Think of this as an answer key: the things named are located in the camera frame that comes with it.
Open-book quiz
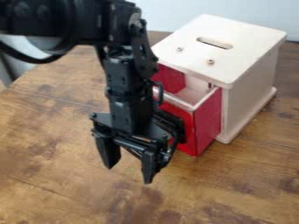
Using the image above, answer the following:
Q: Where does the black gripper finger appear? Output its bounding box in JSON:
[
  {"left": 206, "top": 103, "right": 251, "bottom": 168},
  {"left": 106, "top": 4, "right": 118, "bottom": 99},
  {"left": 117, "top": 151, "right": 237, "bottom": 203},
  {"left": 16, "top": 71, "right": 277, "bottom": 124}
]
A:
[
  {"left": 97, "top": 137, "right": 122, "bottom": 169},
  {"left": 142, "top": 151, "right": 162, "bottom": 185}
]

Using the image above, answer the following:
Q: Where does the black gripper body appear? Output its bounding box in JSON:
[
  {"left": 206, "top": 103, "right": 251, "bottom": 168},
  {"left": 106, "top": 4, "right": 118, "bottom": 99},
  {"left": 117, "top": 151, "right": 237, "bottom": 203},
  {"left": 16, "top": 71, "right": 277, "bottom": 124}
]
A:
[{"left": 91, "top": 55, "right": 170, "bottom": 154}]

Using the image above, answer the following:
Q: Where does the red drawer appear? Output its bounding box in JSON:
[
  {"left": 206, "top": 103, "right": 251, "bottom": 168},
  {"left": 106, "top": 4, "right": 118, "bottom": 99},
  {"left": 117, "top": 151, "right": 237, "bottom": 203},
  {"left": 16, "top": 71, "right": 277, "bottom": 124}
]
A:
[{"left": 153, "top": 65, "right": 222, "bottom": 157}]

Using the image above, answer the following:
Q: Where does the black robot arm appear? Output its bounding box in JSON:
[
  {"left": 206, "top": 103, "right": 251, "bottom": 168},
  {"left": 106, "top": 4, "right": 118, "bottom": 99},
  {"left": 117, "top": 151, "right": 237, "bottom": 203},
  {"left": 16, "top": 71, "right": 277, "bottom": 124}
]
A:
[{"left": 0, "top": 0, "right": 174, "bottom": 184}]

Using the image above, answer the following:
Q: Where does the white wooden box cabinet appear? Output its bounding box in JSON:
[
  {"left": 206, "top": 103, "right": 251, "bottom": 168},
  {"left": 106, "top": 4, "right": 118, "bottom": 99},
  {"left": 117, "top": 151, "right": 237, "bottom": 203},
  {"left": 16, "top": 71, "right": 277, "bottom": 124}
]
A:
[{"left": 153, "top": 14, "right": 286, "bottom": 144}]

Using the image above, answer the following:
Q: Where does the black drawer handle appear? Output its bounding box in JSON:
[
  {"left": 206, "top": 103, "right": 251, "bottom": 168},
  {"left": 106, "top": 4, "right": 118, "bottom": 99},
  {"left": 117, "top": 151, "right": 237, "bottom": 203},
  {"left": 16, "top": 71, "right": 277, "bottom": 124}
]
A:
[{"left": 154, "top": 109, "right": 186, "bottom": 156}]

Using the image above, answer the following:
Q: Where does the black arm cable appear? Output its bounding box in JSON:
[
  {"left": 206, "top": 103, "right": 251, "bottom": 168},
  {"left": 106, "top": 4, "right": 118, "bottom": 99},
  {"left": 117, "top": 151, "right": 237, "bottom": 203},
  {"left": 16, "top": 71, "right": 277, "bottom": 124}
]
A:
[{"left": 0, "top": 40, "right": 75, "bottom": 65}]

